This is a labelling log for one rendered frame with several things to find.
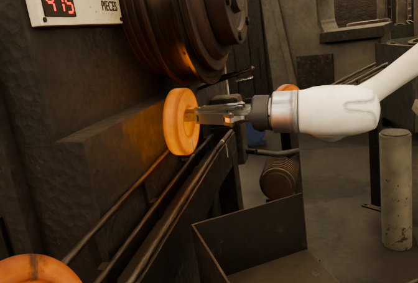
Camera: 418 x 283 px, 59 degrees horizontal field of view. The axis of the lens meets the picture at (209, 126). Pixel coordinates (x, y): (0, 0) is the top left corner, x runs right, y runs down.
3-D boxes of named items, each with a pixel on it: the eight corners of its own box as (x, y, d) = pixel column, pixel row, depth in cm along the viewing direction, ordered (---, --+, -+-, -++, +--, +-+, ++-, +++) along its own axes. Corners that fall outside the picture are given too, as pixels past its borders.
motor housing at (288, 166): (271, 300, 142) (256, 169, 129) (277, 264, 162) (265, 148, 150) (306, 303, 138) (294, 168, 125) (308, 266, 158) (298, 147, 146)
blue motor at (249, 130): (234, 153, 316) (229, 114, 308) (227, 136, 371) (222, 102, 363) (270, 148, 317) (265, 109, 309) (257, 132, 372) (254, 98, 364)
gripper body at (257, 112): (269, 134, 76) (226, 135, 79) (274, 124, 84) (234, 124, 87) (267, 99, 75) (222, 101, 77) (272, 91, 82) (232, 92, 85)
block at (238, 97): (216, 166, 131) (206, 99, 125) (221, 158, 138) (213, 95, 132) (245, 165, 127) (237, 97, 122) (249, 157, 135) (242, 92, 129)
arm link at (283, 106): (300, 126, 83) (273, 127, 85) (298, 86, 81) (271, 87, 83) (298, 139, 75) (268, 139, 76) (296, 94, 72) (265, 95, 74)
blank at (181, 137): (157, 99, 77) (171, 98, 76) (182, 81, 91) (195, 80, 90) (168, 167, 82) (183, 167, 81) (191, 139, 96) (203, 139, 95)
